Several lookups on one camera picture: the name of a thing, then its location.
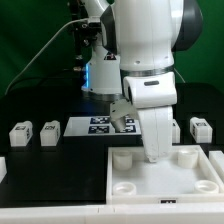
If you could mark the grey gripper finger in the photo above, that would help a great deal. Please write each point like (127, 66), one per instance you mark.
(152, 159)
(119, 109)

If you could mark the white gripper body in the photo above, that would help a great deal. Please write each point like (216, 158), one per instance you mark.
(153, 98)

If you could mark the white square tabletop part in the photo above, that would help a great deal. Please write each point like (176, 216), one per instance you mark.
(184, 176)

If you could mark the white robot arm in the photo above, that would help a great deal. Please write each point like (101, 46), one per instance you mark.
(145, 34)

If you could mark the white marker base sheet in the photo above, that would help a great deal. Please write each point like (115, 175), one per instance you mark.
(98, 126)

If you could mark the white obstacle block right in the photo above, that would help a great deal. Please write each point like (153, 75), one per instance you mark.
(216, 158)

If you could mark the white obstacle block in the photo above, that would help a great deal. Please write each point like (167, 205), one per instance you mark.
(216, 158)
(3, 169)

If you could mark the white obstacle block left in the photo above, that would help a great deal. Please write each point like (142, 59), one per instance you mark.
(3, 169)

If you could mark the white front rail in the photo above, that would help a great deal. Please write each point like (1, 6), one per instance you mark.
(199, 213)

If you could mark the dark camera on base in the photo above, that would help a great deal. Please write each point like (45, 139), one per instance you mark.
(92, 25)

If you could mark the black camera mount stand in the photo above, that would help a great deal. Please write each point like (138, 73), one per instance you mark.
(78, 12)

